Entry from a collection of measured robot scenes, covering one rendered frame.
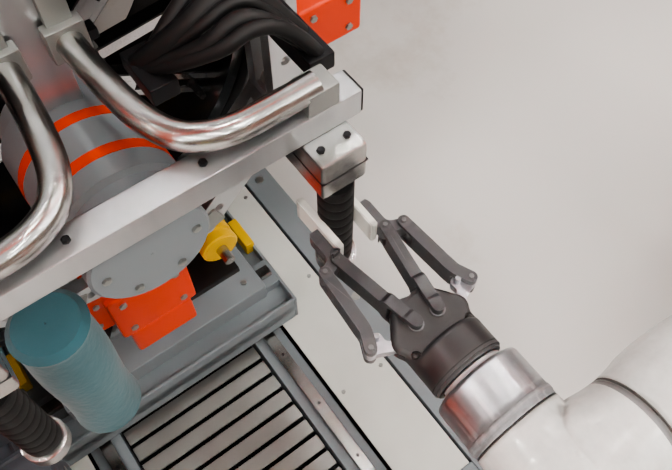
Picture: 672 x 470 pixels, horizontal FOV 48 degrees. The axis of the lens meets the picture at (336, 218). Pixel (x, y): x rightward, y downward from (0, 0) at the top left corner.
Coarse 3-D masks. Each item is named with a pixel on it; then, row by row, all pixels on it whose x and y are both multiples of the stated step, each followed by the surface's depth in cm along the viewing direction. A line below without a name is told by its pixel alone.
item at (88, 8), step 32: (96, 0) 78; (160, 0) 85; (128, 32) 84; (224, 64) 96; (0, 96) 84; (192, 96) 101; (224, 96) 98; (0, 160) 85; (0, 192) 101; (0, 224) 97
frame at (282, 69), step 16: (288, 0) 80; (256, 48) 89; (272, 48) 84; (256, 64) 91; (272, 64) 86; (288, 64) 88; (256, 80) 93; (272, 80) 88; (288, 80) 90; (240, 96) 96; (256, 96) 94; (224, 192) 99; (208, 208) 99; (224, 208) 101; (64, 288) 95; (80, 288) 95
